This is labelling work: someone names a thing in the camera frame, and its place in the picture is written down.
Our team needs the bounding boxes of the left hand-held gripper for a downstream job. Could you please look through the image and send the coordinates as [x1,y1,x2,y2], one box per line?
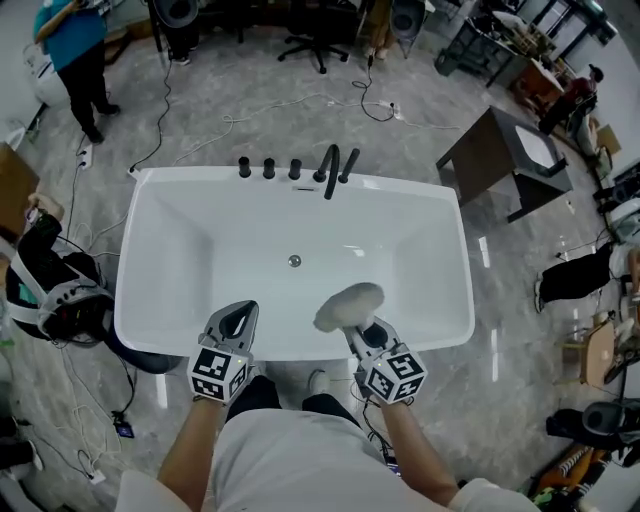
[187,299,261,405]

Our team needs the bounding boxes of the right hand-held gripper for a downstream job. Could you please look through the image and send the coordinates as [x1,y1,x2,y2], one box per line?
[344,317,427,405]

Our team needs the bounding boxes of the white fluffy cleaning cloth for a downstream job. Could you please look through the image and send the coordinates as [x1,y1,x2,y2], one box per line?
[313,282,386,334]

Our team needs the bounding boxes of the white bathtub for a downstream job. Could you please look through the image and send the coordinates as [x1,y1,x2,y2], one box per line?
[113,166,475,362]

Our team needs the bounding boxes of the person's left forearm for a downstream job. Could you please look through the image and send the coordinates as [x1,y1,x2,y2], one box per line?
[157,397,227,497]

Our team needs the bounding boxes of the person's right forearm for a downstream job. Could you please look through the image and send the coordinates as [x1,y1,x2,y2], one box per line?
[380,399,459,494]

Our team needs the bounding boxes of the black bathtub faucet set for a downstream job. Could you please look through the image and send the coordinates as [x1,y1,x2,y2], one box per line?
[313,143,343,201]

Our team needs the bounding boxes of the person's right white shoe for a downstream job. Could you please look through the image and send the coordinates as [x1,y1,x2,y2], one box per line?
[308,369,332,397]

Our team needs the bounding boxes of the person's black trousers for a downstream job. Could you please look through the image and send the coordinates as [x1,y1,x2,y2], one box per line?
[225,374,362,427]

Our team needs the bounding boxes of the person's white shirt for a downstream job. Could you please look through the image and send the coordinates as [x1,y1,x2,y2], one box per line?
[119,408,544,512]

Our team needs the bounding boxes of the dark wooden vanity cabinet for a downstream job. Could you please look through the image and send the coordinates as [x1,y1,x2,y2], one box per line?
[435,105,575,224]

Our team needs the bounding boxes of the small wooden chair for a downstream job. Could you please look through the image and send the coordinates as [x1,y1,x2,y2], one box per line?
[556,312,619,387]

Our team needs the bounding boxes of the orange striped case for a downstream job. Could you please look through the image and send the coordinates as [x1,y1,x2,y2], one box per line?
[529,443,617,502]

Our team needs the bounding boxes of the white sink basin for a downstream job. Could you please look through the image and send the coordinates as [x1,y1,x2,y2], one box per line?
[514,124,559,174]

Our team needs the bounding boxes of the brown cardboard box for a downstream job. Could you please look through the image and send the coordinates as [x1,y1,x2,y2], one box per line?
[0,142,42,242]

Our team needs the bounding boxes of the black office chair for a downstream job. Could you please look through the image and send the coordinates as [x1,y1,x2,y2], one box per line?
[277,0,351,75]

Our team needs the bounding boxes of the black hand shower handle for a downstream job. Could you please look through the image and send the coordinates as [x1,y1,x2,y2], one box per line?
[337,148,362,185]

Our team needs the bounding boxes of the black metal frame table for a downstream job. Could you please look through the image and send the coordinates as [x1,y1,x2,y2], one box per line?
[434,14,522,89]

